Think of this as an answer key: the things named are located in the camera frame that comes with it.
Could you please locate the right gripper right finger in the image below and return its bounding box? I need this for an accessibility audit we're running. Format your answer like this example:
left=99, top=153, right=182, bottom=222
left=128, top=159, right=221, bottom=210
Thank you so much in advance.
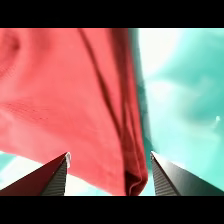
left=150, top=150, right=224, bottom=197

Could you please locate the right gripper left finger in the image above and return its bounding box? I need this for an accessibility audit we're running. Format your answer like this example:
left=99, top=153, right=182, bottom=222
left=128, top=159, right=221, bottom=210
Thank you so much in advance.
left=0, top=152, right=72, bottom=197

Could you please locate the red T-shirt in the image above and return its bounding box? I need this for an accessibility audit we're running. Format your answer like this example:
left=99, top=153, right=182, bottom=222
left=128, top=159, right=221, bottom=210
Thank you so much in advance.
left=0, top=28, right=149, bottom=197

